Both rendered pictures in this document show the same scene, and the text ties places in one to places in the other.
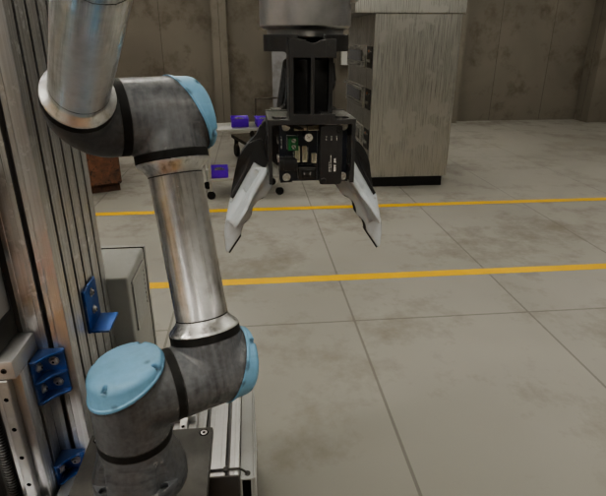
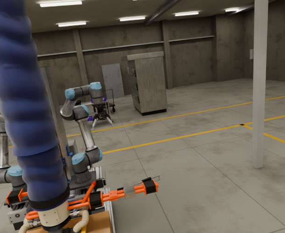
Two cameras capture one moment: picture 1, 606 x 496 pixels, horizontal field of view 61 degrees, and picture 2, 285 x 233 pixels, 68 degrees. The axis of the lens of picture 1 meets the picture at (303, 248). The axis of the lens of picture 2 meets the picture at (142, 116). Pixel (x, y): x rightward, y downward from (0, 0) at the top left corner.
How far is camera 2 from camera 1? 1.11 m
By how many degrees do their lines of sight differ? 8
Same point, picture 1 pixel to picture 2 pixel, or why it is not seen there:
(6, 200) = not seen: hidden behind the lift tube
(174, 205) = (83, 126)
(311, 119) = (100, 113)
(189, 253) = (87, 135)
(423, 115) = (156, 89)
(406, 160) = (153, 105)
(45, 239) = (60, 137)
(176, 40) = (67, 73)
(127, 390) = (79, 159)
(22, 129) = (55, 118)
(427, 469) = (160, 193)
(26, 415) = not seen: hidden behind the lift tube
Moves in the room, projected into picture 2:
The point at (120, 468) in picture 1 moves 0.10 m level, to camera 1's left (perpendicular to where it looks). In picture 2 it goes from (79, 174) to (67, 176)
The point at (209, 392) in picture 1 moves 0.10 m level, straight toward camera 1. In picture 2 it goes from (93, 159) to (95, 163)
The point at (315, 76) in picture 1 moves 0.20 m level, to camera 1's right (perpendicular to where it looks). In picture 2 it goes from (100, 108) to (127, 104)
